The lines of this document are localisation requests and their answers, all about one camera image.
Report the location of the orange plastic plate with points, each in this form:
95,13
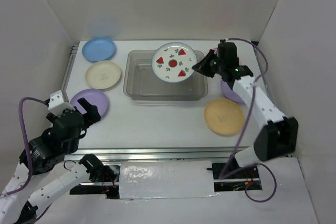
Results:
224,116

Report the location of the white watermelon pattern plate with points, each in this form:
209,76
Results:
173,62

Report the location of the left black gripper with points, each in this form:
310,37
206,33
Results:
92,115

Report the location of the clear plastic bin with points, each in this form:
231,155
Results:
140,82

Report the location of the white front cover panel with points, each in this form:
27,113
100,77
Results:
173,179

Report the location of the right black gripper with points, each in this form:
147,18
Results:
202,66

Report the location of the blue plastic plate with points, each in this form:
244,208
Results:
98,49

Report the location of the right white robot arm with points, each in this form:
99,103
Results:
278,133

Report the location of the purple plastic plate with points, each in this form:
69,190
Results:
94,97
230,94

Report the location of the cream plastic plate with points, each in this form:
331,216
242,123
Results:
103,75

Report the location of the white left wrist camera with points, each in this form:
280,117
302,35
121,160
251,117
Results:
58,102

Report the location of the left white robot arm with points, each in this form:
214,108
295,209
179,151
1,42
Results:
21,200

